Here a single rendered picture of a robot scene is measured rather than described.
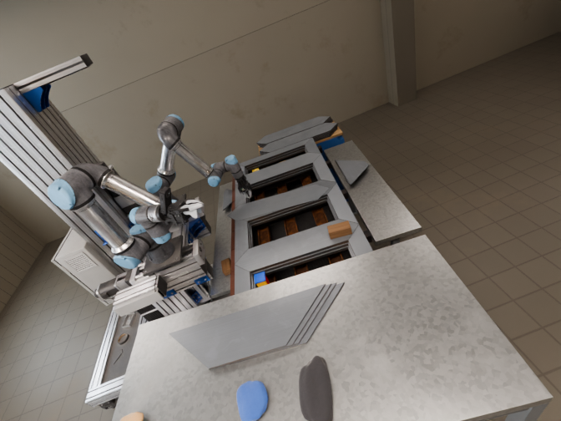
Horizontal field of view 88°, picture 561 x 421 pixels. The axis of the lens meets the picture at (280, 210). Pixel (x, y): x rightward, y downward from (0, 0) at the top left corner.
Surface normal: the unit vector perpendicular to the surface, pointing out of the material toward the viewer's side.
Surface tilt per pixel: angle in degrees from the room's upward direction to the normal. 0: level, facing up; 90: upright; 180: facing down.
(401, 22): 90
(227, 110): 90
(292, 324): 0
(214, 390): 0
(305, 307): 0
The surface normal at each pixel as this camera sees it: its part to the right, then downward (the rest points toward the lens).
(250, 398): -0.37, -0.71
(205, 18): 0.22, 0.56
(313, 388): -0.15, -0.77
